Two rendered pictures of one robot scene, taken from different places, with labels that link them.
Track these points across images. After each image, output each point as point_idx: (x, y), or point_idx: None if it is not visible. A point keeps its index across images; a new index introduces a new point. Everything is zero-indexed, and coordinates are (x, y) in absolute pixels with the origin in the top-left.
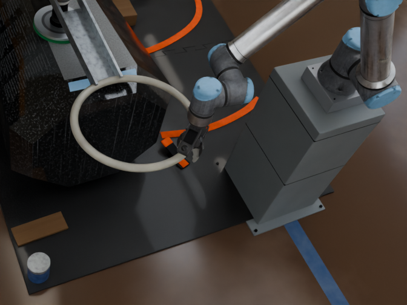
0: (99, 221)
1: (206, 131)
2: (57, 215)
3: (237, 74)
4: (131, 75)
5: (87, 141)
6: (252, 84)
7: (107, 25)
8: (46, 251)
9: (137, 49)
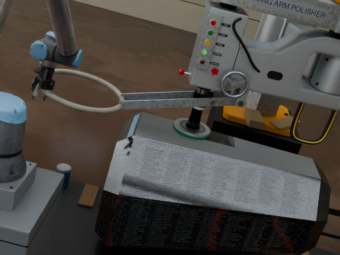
0: (68, 217)
1: (40, 77)
2: (90, 204)
3: (51, 42)
4: (118, 105)
5: (83, 73)
6: (37, 42)
7: (182, 144)
8: (71, 191)
9: (161, 172)
